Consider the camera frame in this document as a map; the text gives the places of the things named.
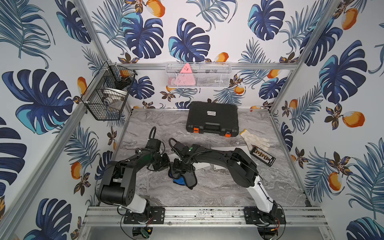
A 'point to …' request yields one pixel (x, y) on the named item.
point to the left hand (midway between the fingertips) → (169, 164)
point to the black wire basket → (106, 97)
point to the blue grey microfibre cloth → (187, 178)
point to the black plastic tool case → (216, 118)
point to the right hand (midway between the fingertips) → (174, 172)
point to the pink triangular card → (186, 77)
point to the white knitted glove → (252, 140)
